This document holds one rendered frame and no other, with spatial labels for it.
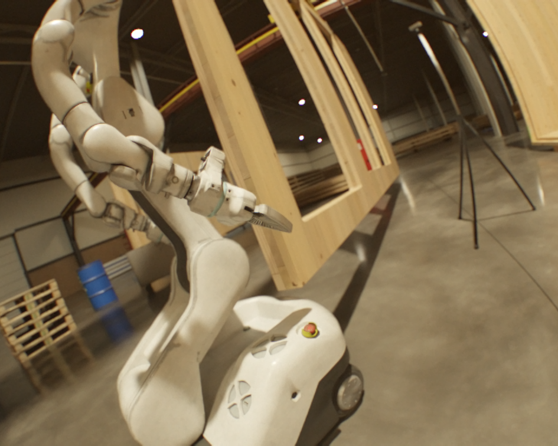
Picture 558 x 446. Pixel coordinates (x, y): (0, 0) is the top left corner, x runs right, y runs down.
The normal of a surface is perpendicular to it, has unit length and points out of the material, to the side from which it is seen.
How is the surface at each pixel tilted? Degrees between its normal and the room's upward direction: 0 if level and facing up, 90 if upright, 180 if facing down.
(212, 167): 76
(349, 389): 90
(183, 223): 90
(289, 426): 90
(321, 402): 90
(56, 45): 105
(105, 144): 99
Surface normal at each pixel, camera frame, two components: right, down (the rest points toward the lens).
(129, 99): 0.64, -0.20
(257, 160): 0.80, -0.26
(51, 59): 0.68, 0.06
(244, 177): -0.48, 0.25
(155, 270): 0.48, -0.10
